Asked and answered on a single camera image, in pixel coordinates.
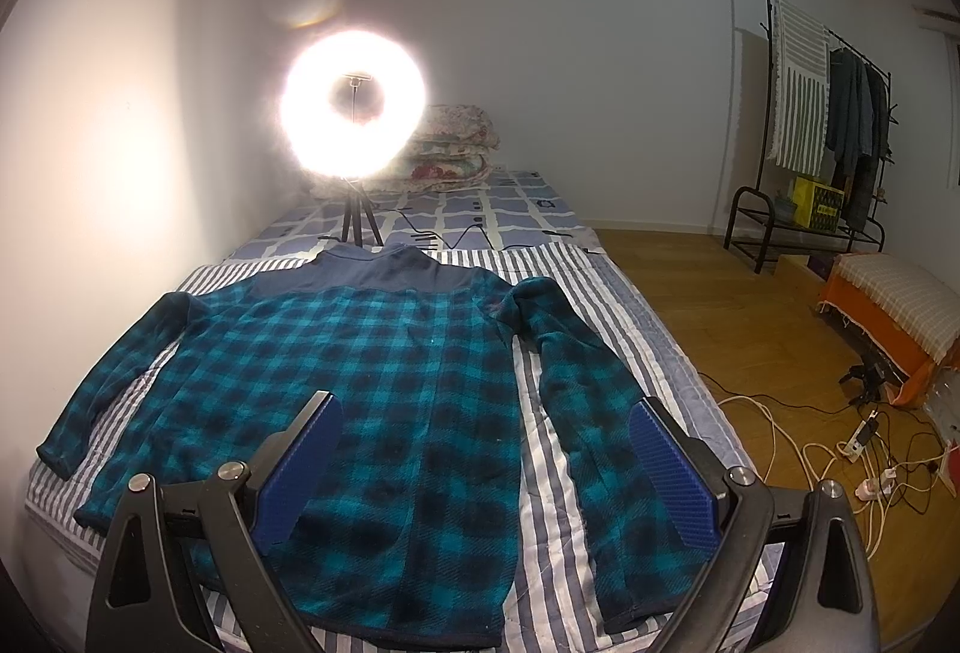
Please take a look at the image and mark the teal plaid fleece jacket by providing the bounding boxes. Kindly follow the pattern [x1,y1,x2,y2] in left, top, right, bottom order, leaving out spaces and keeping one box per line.
[34,245,716,650]

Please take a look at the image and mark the black clothes rack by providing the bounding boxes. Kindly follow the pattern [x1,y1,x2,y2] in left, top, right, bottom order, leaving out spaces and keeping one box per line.
[722,0,896,273]

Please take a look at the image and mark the dark hanging clothes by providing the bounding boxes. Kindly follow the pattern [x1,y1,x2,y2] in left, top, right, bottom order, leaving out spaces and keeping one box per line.
[827,47,890,231]

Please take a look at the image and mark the white power strip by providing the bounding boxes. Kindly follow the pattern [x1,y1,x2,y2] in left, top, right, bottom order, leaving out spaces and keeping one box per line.
[838,416,878,463]

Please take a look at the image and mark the small black floor device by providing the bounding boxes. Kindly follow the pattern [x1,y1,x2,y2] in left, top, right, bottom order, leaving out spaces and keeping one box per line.
[838,360,889,408]

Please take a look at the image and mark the striped blue white quilt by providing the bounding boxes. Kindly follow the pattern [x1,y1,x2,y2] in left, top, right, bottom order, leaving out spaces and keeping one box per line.
[25,243,748,651]

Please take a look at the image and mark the orange covered box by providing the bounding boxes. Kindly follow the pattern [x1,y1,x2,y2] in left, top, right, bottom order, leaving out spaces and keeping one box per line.
[817,254,958,408]

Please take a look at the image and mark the yellow crate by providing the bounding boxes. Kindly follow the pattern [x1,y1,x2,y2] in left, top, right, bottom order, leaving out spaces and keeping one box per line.
[791,177,844,233]

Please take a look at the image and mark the black tripod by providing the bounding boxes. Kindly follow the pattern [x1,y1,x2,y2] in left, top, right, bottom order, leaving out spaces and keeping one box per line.
[340,180,384,247]

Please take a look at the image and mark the striped white hanging towel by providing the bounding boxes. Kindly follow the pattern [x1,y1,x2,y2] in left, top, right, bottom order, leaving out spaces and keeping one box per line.
[768,0,830,177]

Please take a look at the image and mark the blue checked bed sheet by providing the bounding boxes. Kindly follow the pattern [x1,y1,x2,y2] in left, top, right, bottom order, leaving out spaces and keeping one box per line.
[228,169,601,261]

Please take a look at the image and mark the folded floral blankets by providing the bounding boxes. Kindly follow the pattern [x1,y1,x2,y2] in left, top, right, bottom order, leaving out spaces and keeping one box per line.
[382,104,500,190]

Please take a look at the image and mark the white cable on floor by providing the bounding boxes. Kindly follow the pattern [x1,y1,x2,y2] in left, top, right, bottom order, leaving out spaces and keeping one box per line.
[714,393,955,561]

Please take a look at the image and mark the bright ring light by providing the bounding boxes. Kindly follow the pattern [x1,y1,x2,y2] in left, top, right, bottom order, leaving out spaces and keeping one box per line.
[278,29,427,180]

